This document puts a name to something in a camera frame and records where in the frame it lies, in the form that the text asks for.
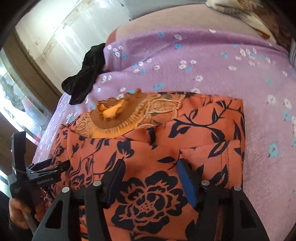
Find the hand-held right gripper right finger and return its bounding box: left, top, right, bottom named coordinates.
left=177, top=159, right=271, bottom=241

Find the grey pillow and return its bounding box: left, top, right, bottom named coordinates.
left=120, top=0, right=208, bottom=21

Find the pink bed sheet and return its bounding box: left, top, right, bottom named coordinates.
left=105, top=3, right=274, bottom=45

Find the person's left hand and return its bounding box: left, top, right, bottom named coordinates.
left=9, top=188, right=45, bottom=230

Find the black cloth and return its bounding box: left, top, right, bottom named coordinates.
left=62, top=43, right=107, bottom=105

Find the purple floral blanket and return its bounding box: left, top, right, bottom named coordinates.
left=32, top=27, right=296, bottom=241

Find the beige patterned cloth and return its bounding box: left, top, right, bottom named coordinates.
left=205, top=0, right=277, bottom=40

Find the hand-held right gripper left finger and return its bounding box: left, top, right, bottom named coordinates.
left=31, top=159, right=126, bottom=241

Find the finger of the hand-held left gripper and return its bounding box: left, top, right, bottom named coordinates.
left=28, top=159, right=54, bottom=171
left=35, top=160, right=71, bottom=174

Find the patterned glass window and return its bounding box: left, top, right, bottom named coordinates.
left=0, top=49, right=48, bottom=145

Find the orange black floral garment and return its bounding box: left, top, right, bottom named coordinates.
left=43, top=91, right=246, bottom=241

